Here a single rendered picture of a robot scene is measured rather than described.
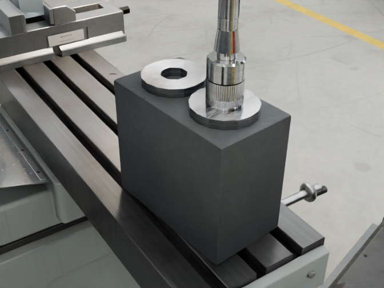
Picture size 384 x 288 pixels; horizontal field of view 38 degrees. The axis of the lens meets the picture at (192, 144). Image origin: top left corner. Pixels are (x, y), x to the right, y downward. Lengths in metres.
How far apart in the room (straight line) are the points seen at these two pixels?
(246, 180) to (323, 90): 2.62
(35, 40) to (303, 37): 2.86
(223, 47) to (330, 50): 3.16
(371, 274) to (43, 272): 0.71
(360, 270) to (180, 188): 0.70
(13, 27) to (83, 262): 0.51
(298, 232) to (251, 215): 0.10
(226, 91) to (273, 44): 3.15
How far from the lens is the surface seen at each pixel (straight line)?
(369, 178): 2.65
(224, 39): 0.65
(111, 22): 1.34
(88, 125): 1.04
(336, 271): 1.61
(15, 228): 1.10
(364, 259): 1.38
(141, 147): 0.78
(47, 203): 1.09
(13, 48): 1.28
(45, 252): 1.15
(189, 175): 0.71
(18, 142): 1.16
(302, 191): 1.55
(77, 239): 1.16
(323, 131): 2.92
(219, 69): 0.65
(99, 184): 0.89
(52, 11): 1.28
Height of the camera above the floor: 1.53
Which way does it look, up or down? 34 degrees down
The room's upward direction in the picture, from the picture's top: 1 degrees clockwise
